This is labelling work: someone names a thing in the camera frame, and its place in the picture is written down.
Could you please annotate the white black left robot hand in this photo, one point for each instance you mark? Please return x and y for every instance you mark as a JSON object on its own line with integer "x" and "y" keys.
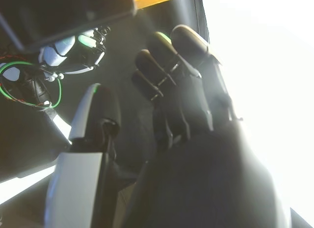
{"x": 196, "y": 179}

